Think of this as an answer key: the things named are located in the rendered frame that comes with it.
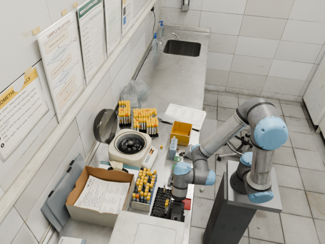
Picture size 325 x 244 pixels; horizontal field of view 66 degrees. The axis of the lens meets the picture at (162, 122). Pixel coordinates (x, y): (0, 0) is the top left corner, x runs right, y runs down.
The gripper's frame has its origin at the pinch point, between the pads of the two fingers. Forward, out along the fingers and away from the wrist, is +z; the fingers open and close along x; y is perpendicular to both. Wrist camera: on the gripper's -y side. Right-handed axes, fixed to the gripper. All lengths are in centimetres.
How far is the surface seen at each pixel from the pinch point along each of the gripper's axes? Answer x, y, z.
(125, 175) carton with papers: 30.0, 16.2, -18.2
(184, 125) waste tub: 3, 65, -40
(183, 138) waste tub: 3, 54, -34
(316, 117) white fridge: -154, 222, -43
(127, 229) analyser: 17.3, -24.3, -15.2
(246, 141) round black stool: -61, 153, -15
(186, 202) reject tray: -5.0, 20.7, -6.7
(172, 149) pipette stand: 8, 41, -29
